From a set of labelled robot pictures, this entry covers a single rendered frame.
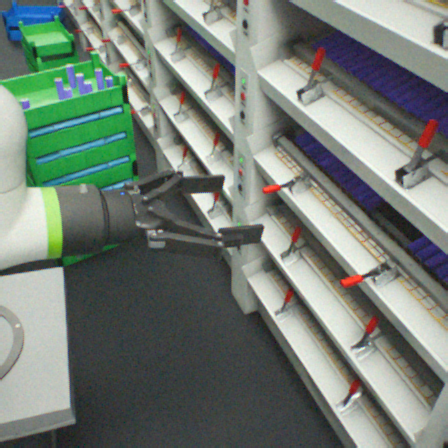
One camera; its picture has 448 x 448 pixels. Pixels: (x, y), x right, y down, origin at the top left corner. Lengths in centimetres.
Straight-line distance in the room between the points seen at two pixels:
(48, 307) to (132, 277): 53
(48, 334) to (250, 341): 58
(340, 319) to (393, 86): 45
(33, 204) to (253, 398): 84
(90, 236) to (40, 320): 47
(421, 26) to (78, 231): 48
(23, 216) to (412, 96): 59
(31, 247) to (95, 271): 100
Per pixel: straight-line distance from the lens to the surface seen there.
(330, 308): 107
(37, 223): 66
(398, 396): 98
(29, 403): 100
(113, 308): 154
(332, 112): 90
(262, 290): 136
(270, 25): 104
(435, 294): 84
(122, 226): 69
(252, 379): 137
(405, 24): 72
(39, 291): 118
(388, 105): 85
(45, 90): 161
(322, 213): 99
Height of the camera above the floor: 114
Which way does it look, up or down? 40 degrees down
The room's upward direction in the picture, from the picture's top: straight up
